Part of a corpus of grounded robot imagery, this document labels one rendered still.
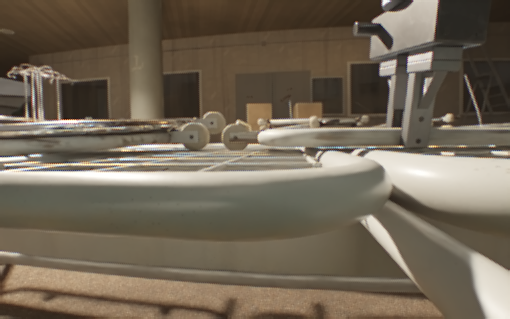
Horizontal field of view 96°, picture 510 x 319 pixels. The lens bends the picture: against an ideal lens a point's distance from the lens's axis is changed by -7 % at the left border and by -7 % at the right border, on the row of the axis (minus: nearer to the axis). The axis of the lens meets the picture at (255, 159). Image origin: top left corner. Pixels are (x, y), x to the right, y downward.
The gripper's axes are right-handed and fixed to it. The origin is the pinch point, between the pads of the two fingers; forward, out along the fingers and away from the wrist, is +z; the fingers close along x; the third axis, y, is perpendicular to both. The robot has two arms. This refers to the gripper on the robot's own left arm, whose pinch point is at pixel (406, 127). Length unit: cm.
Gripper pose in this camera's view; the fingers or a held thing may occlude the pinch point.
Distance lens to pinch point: 33.7
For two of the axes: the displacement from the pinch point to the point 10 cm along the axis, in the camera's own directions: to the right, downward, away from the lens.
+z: 0.2, 9.6, 2.7
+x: -0.1, 2.7, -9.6
